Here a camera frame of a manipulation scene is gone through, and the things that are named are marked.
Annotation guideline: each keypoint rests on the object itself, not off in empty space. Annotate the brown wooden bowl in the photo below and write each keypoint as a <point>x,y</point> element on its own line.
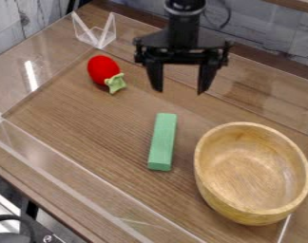
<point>250,172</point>

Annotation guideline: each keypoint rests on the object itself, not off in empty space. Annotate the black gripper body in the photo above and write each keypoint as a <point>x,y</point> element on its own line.
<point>206,49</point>

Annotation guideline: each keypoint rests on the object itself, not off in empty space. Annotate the black table leg bracket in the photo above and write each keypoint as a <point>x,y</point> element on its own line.
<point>48,229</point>

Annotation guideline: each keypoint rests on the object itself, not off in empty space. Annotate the red plush strawberry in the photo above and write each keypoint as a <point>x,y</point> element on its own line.
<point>104,73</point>

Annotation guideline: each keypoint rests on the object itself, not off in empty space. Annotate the green rectangular block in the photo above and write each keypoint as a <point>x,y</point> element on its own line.
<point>162,142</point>

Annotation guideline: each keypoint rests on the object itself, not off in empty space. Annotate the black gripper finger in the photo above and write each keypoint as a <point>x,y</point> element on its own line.
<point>206,75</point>
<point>154,70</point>

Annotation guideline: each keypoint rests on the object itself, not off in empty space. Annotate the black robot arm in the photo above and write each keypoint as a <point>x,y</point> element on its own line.
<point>183,14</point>

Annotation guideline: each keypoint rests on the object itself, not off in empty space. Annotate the clear acrylic enclosure wall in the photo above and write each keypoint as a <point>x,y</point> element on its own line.
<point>75,142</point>

